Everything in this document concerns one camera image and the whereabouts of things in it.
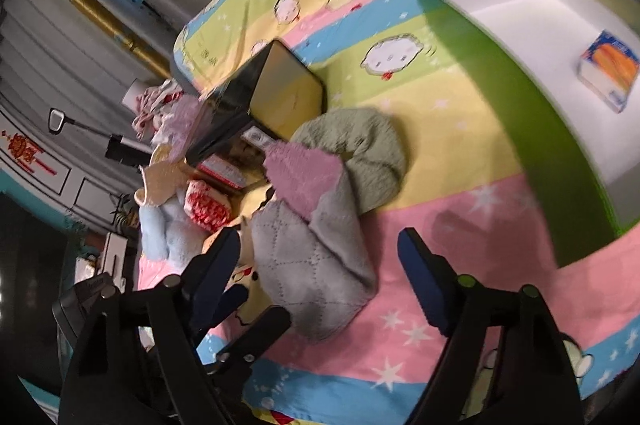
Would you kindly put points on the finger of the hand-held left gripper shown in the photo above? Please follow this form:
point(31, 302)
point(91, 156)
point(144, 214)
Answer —
point(260, 335)
point(232, 300)

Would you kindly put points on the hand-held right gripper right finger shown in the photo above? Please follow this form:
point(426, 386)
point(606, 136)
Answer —
point(419, 282)

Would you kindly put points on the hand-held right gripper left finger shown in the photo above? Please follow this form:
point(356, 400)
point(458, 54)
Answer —
point(222, 262)

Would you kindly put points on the light blue cloth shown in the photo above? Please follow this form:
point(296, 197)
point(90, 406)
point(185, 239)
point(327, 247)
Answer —
point(160, 230)

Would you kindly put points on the grey quilted cloth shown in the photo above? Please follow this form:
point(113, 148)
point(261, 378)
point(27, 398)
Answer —
point(310, 265)

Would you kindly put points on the pink fluffy cloth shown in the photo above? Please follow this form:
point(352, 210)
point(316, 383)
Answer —
point(300, 175)

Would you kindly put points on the green fluffy cloth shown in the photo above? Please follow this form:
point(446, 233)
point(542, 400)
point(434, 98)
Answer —
point(360, 145)

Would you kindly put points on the black storage box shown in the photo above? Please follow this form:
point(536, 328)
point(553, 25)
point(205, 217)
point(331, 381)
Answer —
point(285, 95)

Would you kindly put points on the green storage box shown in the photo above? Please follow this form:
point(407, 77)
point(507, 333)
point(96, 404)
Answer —
point(525, 130)

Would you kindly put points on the cartoon print plush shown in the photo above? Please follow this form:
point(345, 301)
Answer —
point(257, 300)

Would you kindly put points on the red white patterned cloth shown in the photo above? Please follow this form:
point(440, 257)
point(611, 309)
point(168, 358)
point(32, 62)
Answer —
point(205, 205)

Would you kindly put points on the red flat packet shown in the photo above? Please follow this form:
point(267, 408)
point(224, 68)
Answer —
point(220, 169)

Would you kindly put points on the potted plant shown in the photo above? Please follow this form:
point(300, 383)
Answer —
point(125, 212)

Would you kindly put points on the cream ruffled cloth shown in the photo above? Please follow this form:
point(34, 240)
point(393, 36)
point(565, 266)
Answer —
point(157, 177)

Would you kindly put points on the striped cartoon printed blanket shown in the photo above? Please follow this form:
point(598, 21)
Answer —
point(450, 165)

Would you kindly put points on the small tissue packet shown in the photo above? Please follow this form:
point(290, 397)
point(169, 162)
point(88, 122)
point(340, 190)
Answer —
point(257, 138)

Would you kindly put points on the lilac fluffy cloth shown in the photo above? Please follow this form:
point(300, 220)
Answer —
point(180, 117)

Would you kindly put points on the red and white cloth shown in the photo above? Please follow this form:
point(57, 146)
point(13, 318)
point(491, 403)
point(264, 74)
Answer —
point(150, 105)

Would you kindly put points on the white cup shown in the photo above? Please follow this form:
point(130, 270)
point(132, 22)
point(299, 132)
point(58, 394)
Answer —
point(132, 92)

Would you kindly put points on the orange tissue pack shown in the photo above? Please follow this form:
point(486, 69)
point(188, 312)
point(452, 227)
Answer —
point(610, 70)

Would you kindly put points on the red wall ornament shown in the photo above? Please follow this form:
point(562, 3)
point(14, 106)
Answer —
point(22, 150)

